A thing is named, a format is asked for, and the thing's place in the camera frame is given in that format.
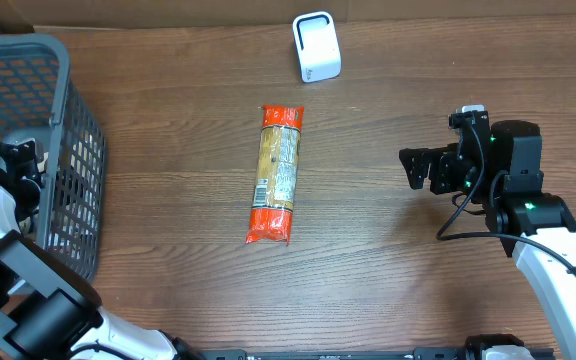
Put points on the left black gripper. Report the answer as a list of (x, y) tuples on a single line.
[(20, 153)]

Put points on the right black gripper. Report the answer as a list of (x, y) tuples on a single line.
[(448, 170)]

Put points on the orange spaghetti pasta package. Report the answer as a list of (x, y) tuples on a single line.
[(272, 206)]

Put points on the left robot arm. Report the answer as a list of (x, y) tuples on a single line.
[(48, 311)]

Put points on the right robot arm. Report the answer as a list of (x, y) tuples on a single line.
[(494, 177)]

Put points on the white barcode scanner stand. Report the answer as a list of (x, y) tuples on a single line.
[(317, 46)]

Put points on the grey plastic mesh basket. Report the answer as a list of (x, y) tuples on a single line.
[(39, 101)]

